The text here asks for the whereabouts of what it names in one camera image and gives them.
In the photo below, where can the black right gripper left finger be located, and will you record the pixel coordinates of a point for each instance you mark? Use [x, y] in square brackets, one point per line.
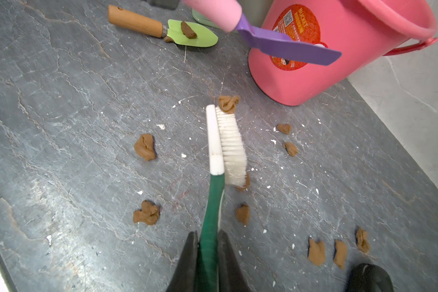
[183, 279]

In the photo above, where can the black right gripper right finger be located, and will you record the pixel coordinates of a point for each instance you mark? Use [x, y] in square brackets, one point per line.
[231, 278]

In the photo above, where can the white cleaning brush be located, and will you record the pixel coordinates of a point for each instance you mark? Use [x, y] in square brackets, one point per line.
[227, 166]

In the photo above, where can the purple trowel pink handle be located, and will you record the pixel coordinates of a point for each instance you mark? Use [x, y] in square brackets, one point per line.
[228, 16]

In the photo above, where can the loose brown soil lump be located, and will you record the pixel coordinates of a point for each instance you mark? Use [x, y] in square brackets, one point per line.
[148, 214]

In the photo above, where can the soil lumps near black brush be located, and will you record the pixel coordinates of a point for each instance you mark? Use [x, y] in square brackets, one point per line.
[317, 250]

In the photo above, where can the black oval brush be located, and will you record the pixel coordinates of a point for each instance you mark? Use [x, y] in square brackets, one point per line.
[369, 278]

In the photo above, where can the soil lump on purple trowel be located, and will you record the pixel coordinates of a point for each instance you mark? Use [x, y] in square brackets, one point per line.
[228, 104]

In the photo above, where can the green trowel near tissue box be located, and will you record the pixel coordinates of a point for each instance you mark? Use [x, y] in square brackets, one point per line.
[170, 33]

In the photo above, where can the brown soil lump on trowel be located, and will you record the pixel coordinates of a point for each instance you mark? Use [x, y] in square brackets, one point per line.
[188, 31]

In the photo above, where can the pink plastic bucket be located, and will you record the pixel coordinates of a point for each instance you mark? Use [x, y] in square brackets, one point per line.
[362, 31]

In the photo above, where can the mint green tissue box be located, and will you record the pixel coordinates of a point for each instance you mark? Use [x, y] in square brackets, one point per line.
[199, 18]

